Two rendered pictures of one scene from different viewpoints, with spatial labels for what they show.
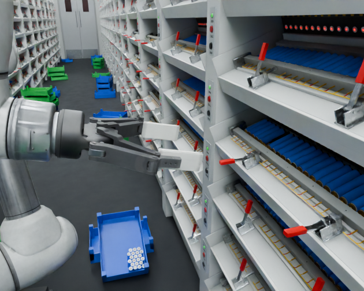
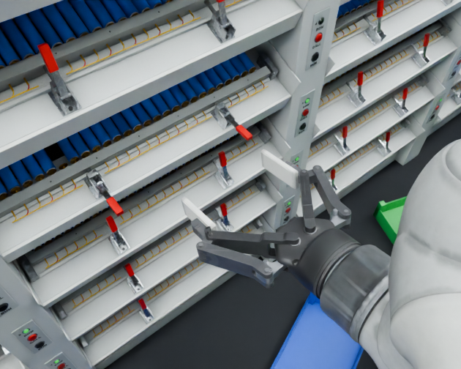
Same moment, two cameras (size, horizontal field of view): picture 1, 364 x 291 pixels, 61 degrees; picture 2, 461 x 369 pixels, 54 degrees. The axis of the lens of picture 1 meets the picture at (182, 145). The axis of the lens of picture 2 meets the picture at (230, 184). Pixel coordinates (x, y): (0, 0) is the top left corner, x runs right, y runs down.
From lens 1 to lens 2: 78 cm
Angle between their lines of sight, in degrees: 86
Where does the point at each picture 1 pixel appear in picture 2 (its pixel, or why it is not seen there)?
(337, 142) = (227, 53)
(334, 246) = (238, 117)
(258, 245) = (146, 225)
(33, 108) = (383, 258)
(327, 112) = (197, 44)
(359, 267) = (255, 106)
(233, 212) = (84, 265)
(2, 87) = not seen: hidden behind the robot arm
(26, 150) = not seen: hidden behind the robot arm
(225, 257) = (94, 311)
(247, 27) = not seen: outside the picture
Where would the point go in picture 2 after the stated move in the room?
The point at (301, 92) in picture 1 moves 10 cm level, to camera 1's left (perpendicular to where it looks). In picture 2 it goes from (132, 56) to (151, 98)
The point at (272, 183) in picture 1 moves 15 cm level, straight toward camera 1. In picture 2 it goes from (148, 160) to (233, 156)
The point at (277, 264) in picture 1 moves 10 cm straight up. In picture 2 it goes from (174, 205) to (169, 176)
